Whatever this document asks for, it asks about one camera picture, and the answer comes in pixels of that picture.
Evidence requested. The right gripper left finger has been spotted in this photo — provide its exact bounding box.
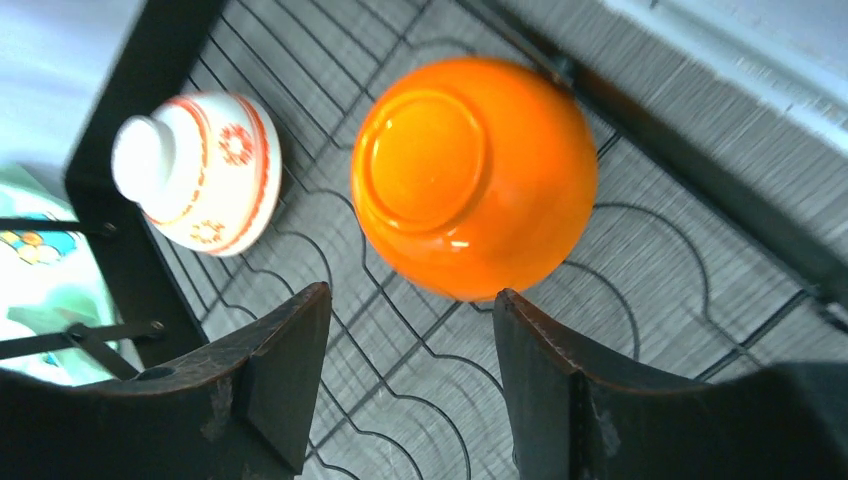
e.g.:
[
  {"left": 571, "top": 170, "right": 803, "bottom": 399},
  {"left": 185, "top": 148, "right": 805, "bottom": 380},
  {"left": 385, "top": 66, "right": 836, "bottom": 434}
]
[{"left": 1, "top": 282, "right": 331, "bottom": 479}]

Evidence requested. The white bowl orange outside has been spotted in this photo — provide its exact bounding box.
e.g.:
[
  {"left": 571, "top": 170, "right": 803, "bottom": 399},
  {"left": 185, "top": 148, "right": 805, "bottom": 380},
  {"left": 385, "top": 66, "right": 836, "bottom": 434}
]
[{"left": 350, "top": 57, "right": 599, "bottom": 302}]

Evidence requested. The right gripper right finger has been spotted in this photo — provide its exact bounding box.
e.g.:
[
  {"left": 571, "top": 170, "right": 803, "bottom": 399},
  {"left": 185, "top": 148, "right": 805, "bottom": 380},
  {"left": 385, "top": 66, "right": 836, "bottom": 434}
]
[{"left": 493, "top": 289, "right": 847, "bottom": 479}]

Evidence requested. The mint green cartoon cloth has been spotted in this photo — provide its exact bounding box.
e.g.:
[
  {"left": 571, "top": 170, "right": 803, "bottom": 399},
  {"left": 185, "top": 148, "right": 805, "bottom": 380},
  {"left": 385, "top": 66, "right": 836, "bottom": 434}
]
[{"left": 1, "top": 164, "right": 121, "bottom": 386}]

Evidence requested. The black wire dish rack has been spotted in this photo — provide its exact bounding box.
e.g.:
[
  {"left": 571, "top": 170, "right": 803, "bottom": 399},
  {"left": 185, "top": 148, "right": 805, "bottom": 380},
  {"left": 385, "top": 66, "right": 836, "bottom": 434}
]
[{"left": 68, "top": 1, "right": 847, "bottom": 479}]

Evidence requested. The orange coral pattern bowl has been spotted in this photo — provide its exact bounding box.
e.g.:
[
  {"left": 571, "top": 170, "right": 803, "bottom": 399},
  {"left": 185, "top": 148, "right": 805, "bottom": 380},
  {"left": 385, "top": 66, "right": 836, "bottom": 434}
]
[{"left": 111, "top": 91, "right": 283, "bottom": 257}]

